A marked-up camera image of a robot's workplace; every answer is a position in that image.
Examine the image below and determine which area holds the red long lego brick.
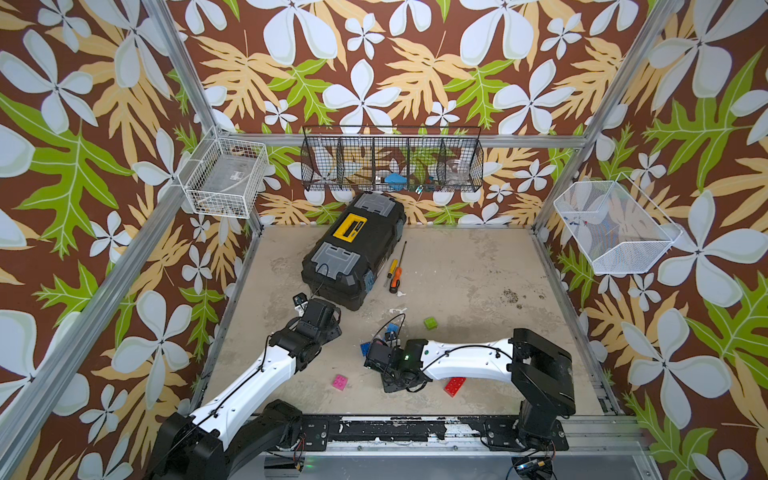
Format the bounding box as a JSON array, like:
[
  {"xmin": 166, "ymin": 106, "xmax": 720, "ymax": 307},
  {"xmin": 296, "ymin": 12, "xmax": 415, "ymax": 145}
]
[{"xmin": 444, "ymin": 377, "xmax": 466, "ymax": 397}]

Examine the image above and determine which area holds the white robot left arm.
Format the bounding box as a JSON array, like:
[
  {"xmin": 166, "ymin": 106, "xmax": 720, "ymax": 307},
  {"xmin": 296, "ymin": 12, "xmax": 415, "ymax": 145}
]
[{"xmin": 144, "ymin": 295, "xmax": 342, "ymax": 479}]

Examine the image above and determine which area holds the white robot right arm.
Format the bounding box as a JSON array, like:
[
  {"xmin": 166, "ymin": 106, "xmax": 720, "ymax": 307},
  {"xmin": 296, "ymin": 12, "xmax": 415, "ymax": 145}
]
[{"xmin": 364, "ymin": 328, "xmax": 576, "ymax": 451}]

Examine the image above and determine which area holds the magenta lego brick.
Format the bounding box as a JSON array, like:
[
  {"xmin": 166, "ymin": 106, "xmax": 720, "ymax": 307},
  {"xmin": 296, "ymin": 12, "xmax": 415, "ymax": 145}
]
[{"xmin": 332, "ymin": 375, "xmax": 348, "ymax": 391}]

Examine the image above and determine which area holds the black toolbox with yellow label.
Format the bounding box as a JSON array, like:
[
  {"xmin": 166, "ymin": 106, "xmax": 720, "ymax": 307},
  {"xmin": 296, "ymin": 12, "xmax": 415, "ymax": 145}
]
[{"xmin": 301, "ymin": 192, "xmax": 406, "ymax": 311}]

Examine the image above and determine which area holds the blue object in basket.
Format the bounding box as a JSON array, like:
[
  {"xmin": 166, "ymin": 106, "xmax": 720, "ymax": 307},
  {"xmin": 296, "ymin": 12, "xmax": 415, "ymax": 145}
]
[{"xmin": 384, "ymin": 173, "xmax": 408, "ymax": 191}]

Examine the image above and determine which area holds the orange handled screwdriver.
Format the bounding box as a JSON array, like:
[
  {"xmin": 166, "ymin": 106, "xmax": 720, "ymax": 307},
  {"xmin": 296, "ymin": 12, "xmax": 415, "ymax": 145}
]
[{"xmin": 389, "ymin": 267, "xmax": 402, "ymax": 294}]

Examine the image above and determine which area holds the yellow handled screwdriver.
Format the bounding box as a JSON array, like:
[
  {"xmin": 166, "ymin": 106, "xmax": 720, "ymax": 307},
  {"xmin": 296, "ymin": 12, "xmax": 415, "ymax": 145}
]
[{"xmin": 387, "ymin": 242, "xmax": 407, "ymax": 279}]

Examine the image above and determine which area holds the black mounting rail base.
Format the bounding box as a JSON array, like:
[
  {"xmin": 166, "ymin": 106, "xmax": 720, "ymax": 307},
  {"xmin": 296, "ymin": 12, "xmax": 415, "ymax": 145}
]
[{"xmin": 300, "ymin": 415, "xmax": 569, "ymax": 452}]

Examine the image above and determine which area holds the black wire basket back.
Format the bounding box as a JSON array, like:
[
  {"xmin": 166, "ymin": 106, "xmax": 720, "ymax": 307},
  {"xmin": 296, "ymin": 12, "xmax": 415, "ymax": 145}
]
[{"xmin": 298, "ymin": 125, "xmax": 484, "ymax": 193}]

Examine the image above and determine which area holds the white wire basket left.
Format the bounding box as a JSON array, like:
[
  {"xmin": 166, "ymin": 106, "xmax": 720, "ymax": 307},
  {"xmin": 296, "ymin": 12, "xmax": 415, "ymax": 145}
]
[{"xmin": 180, "ymin": 128, "xmax": 270, "ymax": 219}]

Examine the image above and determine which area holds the white wire basket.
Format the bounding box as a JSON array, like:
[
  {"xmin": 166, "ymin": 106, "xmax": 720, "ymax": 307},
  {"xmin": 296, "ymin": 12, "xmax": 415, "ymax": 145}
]
[
  {"xmin": 180, "ymin": 128, "xmax": 270, "ymax": 219},
  {"xmin": 554, "ymin": 174, "xmax": 683, "ymax": 275}
]

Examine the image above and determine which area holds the white wire basket right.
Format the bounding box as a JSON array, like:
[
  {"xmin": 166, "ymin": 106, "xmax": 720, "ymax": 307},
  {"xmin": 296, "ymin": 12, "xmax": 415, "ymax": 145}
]
[{"xmin": 554, "ymin": 174, "xmax": 683, "ymax": 275}]

